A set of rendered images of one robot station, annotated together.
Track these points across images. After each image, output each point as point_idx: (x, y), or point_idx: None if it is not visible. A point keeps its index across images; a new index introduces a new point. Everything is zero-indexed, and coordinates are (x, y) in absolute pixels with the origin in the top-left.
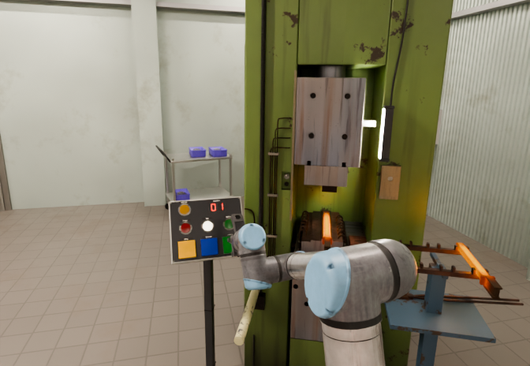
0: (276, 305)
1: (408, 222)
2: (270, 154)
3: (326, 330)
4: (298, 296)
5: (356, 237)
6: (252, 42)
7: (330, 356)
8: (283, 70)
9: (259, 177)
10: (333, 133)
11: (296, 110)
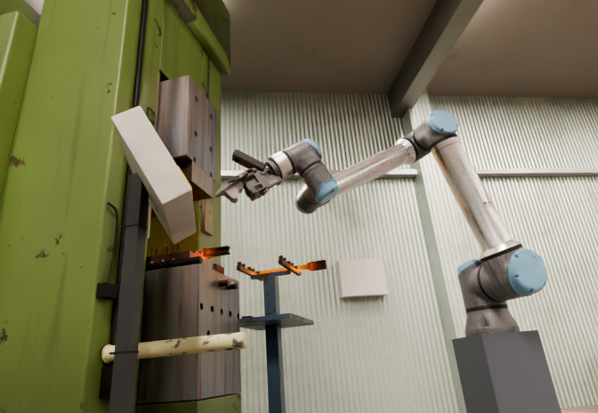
0: None
1: (214, 262)
2: None
3: (454, 140)
4: (203, 323)
5: None
6: (133, 17)
7: (461, 149)
8: (151, 64)
9: (124, 166)
10: (206, 141)
11: (189, 103)
